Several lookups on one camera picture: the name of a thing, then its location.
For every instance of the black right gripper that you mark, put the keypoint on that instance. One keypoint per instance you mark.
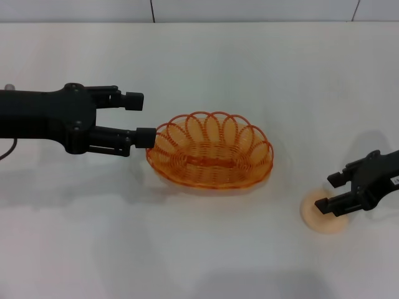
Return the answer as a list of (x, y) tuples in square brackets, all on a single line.
[(377, 180)]

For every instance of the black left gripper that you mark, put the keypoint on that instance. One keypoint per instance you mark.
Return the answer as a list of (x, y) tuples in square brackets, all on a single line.
[(46, 115)]

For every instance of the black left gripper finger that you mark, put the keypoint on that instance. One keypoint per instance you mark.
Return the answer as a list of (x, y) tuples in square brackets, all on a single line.
[(146, 137)]

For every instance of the round beige bun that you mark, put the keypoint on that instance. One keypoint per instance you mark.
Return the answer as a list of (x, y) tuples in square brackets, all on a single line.
[(324, 225)]

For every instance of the orange woven plastic basket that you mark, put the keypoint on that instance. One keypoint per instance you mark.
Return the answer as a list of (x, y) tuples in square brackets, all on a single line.
[(205, 162)]

